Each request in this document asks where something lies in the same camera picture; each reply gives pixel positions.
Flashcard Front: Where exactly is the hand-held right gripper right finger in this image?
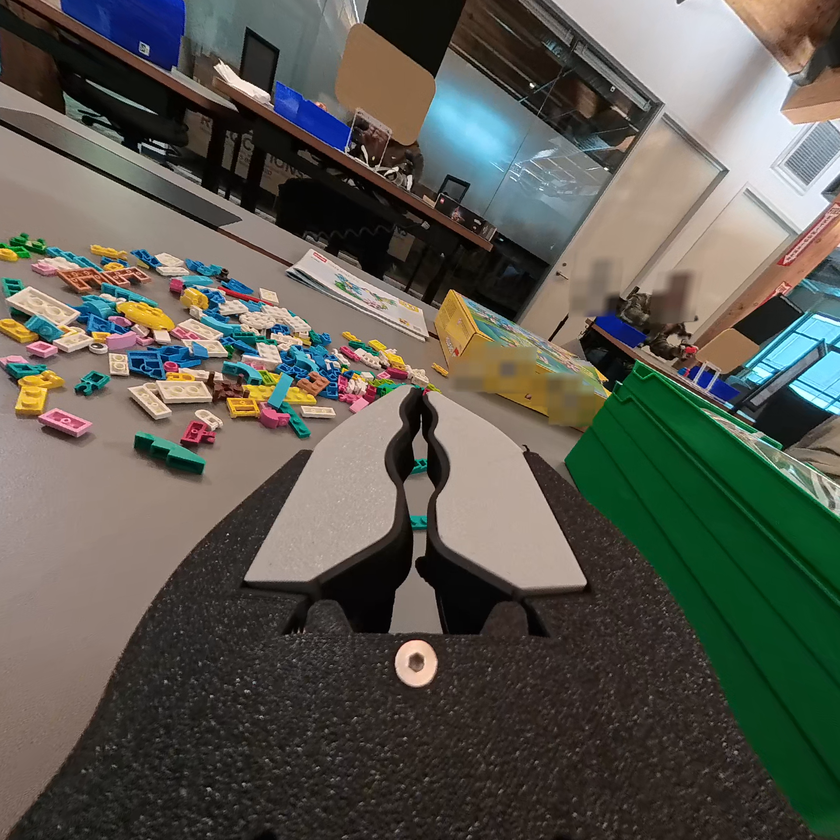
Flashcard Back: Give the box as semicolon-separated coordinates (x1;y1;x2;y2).
415;390;588;635

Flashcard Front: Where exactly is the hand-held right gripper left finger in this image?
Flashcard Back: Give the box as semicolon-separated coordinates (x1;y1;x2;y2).
243;385;424;634

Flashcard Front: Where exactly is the pile of colourful lego pieces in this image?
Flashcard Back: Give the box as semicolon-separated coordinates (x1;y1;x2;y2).
0;231;450;476

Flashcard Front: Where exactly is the yellow lego set box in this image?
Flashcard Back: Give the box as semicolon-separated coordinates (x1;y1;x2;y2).
433;289;611;431

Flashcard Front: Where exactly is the lego instruction booklet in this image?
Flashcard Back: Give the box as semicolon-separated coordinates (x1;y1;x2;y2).
285;248;431;342

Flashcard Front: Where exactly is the green plastic storage bin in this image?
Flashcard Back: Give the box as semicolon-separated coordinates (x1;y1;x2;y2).
564;360;840;834

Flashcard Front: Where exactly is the blue plastic bin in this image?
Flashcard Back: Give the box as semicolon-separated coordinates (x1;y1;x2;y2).
593;313;649;349
273;80;353;152
686;367;741;403
60;0;187;71

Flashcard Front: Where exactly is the brown cardboard sheet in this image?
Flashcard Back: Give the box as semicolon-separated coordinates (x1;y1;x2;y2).
696;328;760;375

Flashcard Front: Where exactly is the white door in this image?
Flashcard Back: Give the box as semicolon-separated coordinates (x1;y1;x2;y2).
656;187;799;329
518;115;728;349

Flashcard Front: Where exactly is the long wooden table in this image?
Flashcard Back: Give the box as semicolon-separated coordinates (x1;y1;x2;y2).
0;0;240;194
213;77;494;309

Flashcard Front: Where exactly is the clear acrylic stand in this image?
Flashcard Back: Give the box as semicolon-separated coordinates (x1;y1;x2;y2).
346;107;395;166

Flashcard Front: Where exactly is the stack of white papers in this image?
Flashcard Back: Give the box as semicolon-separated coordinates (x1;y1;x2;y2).
213;59;272;104

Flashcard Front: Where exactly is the black office chair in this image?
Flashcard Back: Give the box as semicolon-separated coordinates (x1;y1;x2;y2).
58;39;193;153

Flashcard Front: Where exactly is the red wall sign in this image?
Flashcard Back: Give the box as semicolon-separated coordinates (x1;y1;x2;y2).
777;202;840;267

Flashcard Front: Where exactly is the black picture frame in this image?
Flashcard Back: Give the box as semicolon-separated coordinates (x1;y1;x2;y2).
239;28;282;94

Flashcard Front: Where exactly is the white wall air vent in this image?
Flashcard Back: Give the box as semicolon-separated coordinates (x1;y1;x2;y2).
773;120;840;196

